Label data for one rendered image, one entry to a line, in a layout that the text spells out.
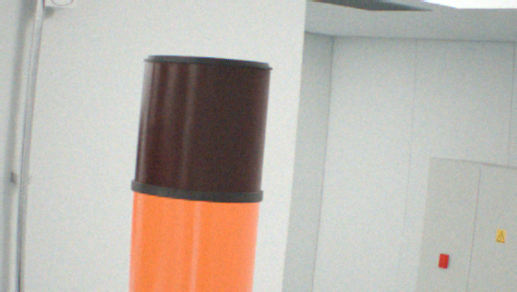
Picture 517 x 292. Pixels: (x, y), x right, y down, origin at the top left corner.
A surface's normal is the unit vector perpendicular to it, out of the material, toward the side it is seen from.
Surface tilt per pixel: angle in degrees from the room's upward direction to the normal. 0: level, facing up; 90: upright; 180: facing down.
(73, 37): 90
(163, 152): 90
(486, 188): 90
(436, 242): 90
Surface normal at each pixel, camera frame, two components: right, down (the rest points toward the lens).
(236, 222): 0.69, 0.10
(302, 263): 0.50, 0.10
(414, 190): -0.86, -0.04
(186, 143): -0.18, 0.04
